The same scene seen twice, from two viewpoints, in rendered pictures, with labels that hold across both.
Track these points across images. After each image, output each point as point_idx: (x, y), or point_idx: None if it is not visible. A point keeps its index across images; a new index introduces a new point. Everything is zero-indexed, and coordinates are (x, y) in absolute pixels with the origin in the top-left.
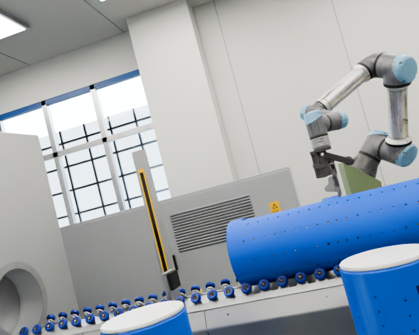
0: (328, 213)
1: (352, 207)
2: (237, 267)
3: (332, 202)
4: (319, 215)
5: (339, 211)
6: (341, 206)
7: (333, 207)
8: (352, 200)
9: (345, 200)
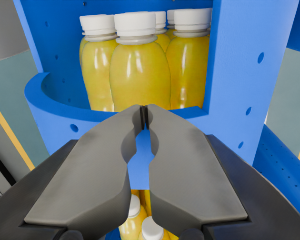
0: (260, 132)
1: (288, 30)
2: None
3: (237, 132)
4: (253, 157)
5: (272, 91)
6: (268, 86)
7: (258, 120)
8: (273, 30)
9: (256, 70)
